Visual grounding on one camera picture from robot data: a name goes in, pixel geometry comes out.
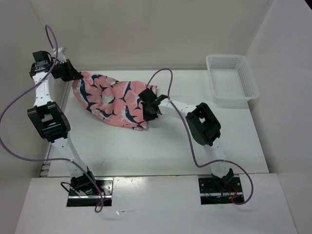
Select pink shark print shorts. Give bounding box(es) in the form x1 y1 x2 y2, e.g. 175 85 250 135
72 72 157 131

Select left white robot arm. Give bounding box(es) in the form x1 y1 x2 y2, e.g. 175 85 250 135
27 47 98 195

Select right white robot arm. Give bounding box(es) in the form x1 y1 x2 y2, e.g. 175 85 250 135
138 88 234 192

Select white plastic basket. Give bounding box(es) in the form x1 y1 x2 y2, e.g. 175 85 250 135
206 54 259 104

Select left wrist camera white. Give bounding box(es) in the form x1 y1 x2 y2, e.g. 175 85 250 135
52 47 66 64

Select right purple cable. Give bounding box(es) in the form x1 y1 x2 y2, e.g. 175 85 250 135
147 68 254 206

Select purple cable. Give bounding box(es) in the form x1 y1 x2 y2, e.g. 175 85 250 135
147 68 254 206
0 24 112 213

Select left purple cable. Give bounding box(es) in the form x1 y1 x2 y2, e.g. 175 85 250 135
0 24 112 213

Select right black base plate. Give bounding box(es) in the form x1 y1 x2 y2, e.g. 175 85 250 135
198 176 245 205

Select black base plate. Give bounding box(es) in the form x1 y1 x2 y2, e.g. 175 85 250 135
198 176 245 205
61 177 114 207

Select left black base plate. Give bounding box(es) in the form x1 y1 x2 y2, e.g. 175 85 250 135
61 177 114 207

